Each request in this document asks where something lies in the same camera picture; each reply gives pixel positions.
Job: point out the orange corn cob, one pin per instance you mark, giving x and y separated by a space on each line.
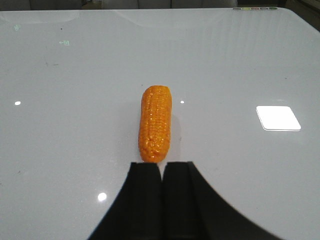
154 137

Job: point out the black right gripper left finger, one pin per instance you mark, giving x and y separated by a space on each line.
136 213

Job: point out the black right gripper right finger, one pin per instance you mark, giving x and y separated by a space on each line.
193 210

